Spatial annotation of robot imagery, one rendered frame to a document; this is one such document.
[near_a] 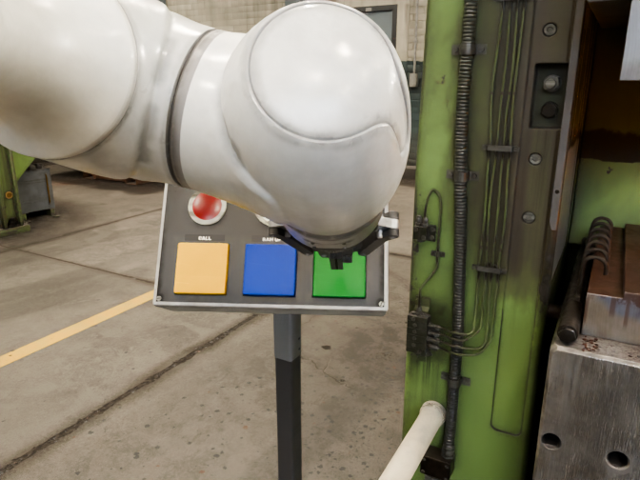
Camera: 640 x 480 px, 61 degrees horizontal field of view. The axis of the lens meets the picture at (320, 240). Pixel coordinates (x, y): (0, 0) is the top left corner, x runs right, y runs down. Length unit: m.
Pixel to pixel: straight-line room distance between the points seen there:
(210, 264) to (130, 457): 1.42
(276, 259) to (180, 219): 0.16
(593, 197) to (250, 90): 1.12
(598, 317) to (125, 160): 0.71
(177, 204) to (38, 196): 4.95
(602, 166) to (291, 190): 1.07
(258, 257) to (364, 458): 1.36
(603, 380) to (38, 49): 0.76
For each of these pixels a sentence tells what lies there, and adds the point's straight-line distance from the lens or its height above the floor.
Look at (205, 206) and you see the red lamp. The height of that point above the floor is 1.09.
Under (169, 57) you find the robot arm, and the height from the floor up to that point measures 1.28.
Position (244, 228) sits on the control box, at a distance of 0.81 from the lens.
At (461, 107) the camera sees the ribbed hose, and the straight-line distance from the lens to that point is 0.97.
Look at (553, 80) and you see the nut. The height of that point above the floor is 1.27.
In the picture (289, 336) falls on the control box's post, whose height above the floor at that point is 0.85.
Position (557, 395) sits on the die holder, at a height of 0.84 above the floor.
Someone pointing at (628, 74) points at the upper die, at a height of 1.28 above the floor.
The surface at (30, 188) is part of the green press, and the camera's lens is 5.73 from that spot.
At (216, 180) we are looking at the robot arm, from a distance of 0.32.
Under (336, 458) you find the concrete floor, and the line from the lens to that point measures 2.05.
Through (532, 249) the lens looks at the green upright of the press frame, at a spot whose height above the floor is 0.99.
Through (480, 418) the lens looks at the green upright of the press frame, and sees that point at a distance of 1.16.
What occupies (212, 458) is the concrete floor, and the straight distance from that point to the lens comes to 2.08.
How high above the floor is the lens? 1.27
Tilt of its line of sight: 17 degrees down
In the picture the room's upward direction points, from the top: straight up
